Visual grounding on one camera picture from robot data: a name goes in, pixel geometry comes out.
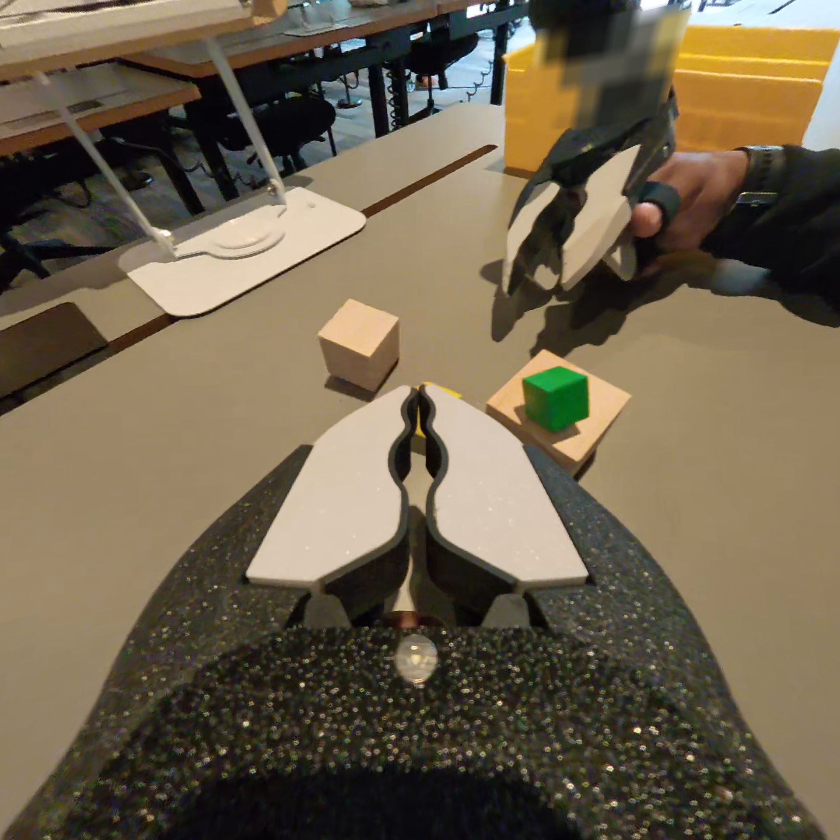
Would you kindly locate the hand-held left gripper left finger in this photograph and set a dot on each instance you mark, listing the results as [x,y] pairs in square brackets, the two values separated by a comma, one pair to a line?
[328,512]

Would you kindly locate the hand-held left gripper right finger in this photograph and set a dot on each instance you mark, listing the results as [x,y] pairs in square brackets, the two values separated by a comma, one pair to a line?
[505,512]

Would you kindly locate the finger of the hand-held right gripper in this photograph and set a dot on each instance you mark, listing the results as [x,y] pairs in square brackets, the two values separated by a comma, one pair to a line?
[525,223]
[604,210]

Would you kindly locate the green wooden cube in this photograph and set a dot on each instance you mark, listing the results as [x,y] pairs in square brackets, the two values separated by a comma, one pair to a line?
[554,397]

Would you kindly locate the yellow wooden cube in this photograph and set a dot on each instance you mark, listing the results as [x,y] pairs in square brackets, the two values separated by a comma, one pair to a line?
[445,389]

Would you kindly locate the person's right hand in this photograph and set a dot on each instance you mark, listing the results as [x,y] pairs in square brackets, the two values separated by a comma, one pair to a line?
[702,197]

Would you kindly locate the yellow plastic bin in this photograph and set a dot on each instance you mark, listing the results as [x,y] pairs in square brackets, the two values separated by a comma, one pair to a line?
[754,46]
[525,111]

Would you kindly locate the flat square wooden block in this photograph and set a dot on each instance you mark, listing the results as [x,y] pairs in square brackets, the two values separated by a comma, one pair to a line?
[604,407]

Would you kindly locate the black wristwatch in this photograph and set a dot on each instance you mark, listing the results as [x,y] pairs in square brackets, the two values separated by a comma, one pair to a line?
[764,170]

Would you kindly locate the black office chair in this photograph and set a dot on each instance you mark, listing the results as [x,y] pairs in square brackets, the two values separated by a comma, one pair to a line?
[446,56]
[289,124]

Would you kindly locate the plain wooden cube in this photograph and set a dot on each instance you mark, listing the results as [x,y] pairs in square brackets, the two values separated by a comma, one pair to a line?
[358,341]

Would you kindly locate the wood-edged office desk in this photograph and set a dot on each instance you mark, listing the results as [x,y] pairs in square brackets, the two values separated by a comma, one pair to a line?
[295,39]
[98,105]
[98,33]

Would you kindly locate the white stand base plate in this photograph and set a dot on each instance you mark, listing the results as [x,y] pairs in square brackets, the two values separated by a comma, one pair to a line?
[249,262]

